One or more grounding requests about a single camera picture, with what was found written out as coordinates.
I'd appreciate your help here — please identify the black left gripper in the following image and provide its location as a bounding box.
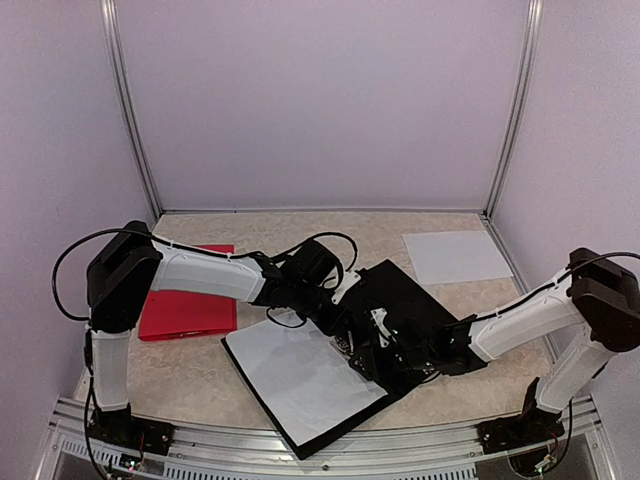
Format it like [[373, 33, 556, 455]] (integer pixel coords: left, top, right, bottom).
[[291, 282, 357, 338]]

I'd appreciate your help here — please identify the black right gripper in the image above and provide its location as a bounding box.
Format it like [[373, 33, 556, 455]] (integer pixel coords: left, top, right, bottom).
[[348, 342, 434, 382]]

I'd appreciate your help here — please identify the black clip file folder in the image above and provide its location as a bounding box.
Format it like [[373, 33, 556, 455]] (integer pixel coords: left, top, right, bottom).
[[220, 258, 461, 460]]

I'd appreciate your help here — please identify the red clip file folder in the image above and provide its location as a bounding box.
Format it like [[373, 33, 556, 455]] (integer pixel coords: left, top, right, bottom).
[[138, 243, 238, 343]]

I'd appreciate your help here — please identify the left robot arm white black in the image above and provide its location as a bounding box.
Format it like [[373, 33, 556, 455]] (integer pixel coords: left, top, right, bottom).
[[87, 221, 346, 445]]

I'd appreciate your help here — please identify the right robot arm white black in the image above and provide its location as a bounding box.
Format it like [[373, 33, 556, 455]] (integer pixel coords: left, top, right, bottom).
[[341, 248, 639, 444]]

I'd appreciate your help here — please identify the blank white paper sheet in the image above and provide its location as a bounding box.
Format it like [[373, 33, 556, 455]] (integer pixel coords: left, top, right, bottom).
[[403, 231, 512, 285]]

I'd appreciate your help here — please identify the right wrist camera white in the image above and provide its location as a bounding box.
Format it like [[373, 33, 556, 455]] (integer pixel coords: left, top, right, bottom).
[[370, 307, 393, 348]]

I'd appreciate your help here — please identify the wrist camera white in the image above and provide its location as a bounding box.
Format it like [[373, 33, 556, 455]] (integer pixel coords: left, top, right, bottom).
[[331, 272, 361, 305], [370, 307, 393, 348]]

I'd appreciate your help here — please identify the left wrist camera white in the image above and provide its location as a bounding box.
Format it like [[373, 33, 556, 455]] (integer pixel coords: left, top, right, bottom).
[[331, 272, 361, 305]]

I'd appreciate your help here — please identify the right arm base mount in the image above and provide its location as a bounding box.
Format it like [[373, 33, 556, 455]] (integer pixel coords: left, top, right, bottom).
[[476, 409, 565, 454]]

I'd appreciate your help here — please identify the aluminium frame rail back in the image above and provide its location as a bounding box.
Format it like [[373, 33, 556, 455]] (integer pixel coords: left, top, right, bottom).
[[161, 207, 485, 216]]

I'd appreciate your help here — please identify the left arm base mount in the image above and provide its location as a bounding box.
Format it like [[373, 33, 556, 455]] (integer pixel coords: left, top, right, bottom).
[[88, 404, 176, 456]]

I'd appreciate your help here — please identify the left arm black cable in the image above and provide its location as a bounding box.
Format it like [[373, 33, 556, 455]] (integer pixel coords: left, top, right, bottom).
[[52, 227, 151, 322]]

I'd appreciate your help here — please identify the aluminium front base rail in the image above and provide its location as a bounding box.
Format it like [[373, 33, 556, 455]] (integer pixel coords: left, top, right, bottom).
[[30, 397, 621, 479]]

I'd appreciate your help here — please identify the aluminium frame post left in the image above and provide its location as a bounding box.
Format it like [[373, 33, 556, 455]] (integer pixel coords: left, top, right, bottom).
[[99, 0, 164, 221]]

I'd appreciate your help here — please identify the aluminium frame post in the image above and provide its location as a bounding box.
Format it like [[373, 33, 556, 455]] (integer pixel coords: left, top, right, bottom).
[[483, 0, 544, 222], [99, 0, 164, 221]]

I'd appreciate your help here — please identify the aluminium frame post right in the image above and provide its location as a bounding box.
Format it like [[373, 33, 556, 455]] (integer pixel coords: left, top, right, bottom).
[[483, 0, 544, 222]]

